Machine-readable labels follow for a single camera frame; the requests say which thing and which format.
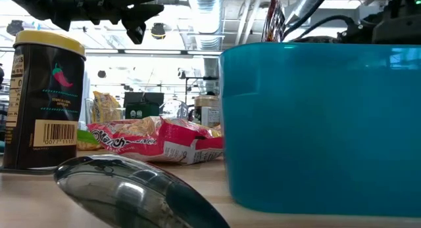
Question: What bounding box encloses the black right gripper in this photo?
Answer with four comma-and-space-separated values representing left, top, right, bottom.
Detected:
338, 0, 421, 45

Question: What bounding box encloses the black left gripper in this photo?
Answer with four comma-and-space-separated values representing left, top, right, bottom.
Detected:
52, 0, 164, 45

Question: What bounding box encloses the green spice tin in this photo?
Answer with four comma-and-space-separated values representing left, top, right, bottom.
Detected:
124, 101, 161, 120

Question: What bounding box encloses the yellow noodle packet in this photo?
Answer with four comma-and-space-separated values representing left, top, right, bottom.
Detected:
91, 91, 122, 124

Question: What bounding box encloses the brown taco mix packet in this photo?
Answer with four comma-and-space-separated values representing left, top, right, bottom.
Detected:
261, 0, 287, 43

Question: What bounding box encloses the red ramen noodle packet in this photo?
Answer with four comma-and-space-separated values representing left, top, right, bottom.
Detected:
87, 116, 224, 166

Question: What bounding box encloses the brown spice can yellow lid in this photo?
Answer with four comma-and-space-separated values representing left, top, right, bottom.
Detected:
2, 30, 87, 171

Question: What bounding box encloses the green snack packet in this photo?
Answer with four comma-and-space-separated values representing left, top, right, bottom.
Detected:
77, 129, 102, 152

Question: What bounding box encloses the black screen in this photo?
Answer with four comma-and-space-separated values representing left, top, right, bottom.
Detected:
124, 91, 164, 104

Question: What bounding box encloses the beige paper cup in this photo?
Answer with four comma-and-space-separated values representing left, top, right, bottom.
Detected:
193, 95, 220, 127

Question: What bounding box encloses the blue plastic bin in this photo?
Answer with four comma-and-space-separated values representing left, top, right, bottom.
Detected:
218, 42, 421, 219

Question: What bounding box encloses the dark shiny metal spoon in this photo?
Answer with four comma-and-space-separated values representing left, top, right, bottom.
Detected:
53, 154, 231, 228

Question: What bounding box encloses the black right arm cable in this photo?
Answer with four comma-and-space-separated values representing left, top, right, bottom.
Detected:
282, 0, 333, 40
291, 14, 358, 43

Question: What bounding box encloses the silver air duct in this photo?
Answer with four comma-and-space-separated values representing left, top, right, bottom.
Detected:
285, 0, 326, 25
187, 0, 228, 51

